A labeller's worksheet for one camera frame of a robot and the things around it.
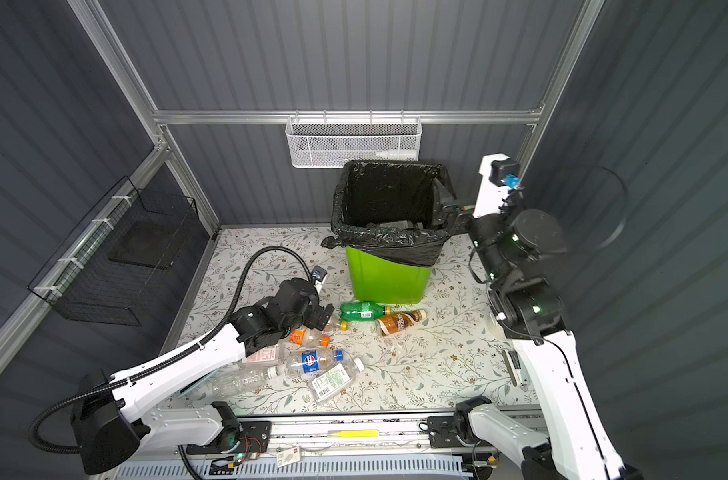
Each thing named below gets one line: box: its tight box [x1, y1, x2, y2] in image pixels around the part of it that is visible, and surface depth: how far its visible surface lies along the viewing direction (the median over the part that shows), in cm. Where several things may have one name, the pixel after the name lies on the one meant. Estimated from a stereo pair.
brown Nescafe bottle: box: [378, 309, 427, 336], surface depth 91 cm
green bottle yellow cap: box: [340, 301, 392, 322], surface depth 94 cm
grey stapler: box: [502, 349, 527, 387], surface depth 84 cm
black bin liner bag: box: [321, 160, 457, 267], surface depth 86 cm
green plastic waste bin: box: [346, 246, 432, 305], surface depth 91 cm
